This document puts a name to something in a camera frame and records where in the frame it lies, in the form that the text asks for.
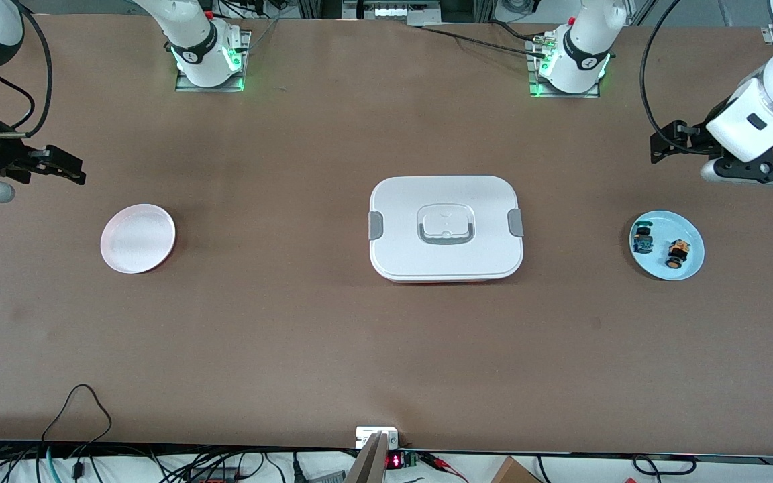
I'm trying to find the white lunch box grey clips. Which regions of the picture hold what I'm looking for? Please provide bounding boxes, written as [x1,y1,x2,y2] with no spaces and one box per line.
[368,175,525,284]

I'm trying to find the brown cardboard box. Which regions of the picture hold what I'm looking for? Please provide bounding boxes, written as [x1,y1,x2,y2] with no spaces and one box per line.
[491,456,543,483]

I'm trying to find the pink round plate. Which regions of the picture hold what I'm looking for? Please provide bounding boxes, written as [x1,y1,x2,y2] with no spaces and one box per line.
[100,204,176,275]

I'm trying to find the light blue round plate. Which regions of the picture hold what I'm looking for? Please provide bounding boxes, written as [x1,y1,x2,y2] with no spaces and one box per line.
[629,210,705,281]

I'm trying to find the white power strip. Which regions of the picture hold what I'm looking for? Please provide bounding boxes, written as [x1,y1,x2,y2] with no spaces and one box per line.
[342,0,442,26]

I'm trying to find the red clip lead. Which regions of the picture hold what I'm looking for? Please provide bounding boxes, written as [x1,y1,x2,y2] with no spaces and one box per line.
[420,453,469,482]

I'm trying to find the blue and black switch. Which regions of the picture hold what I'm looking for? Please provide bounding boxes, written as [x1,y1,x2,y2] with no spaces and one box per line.
[631,220,656,254]

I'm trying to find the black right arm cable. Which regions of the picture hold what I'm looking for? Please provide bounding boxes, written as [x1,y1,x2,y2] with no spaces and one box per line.
[0,0,53,138]

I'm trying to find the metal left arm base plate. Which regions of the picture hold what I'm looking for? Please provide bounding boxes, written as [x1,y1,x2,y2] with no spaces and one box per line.
[526,37,601,99]

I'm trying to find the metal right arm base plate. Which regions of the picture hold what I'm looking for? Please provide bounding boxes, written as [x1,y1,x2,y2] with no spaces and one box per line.
[175,30,252,93]

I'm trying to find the black cable to arm base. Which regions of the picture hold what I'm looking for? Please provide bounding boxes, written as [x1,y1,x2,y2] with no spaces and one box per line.
[408,20,552,58]

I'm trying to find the black looped table cable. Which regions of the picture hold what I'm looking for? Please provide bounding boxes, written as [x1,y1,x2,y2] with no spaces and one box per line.
[41,384,113,464]

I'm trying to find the black coiled floor cable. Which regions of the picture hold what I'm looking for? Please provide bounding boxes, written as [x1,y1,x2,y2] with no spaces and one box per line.
[631,455,697,476]

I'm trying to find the small white bracket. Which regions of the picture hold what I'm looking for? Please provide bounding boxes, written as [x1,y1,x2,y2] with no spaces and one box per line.
[356,427,399,449]

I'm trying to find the aluminium camera post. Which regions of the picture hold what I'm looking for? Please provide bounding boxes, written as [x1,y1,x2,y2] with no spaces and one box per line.
[345,433,389,483]

